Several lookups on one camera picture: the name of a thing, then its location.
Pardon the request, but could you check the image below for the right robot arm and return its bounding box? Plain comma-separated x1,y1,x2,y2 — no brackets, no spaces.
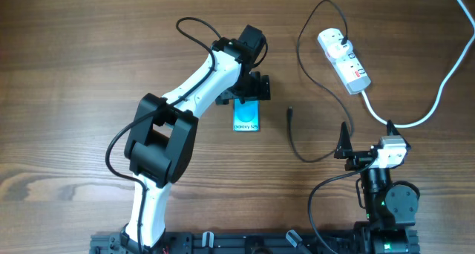
334,121,421,254

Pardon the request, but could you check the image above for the black right camera cable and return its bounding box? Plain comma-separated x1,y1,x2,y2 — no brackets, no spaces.
307,157,378,254

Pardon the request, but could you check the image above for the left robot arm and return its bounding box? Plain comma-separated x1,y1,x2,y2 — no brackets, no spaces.
121,25,270,253

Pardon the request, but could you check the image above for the black left camera cable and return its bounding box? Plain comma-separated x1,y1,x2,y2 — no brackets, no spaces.
105,16,223,253

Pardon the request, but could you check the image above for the white USB charger plug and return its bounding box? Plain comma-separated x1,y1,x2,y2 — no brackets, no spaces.
327,41,353,62

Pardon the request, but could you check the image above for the white power strip cord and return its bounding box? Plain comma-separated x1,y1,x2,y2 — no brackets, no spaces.
360,0,475,129

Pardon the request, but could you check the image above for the black camera cable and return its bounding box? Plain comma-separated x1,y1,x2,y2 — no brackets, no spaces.
307,157,378,254
105,16,223,253

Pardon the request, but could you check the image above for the white power strip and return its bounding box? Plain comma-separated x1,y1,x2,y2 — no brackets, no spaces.
317,28,371,94

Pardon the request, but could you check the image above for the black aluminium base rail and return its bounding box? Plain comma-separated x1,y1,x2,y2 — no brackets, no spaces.
88,229,421,254

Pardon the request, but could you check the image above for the black USB-C charger cable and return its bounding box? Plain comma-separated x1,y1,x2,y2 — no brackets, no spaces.
286,0,356,163

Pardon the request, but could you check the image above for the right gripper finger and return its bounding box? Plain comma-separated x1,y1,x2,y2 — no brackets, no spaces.
334,122,353,159
386,120,411,150

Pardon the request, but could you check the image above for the Galaxy S25 smartphone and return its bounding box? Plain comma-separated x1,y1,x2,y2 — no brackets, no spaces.
233,99,260,132

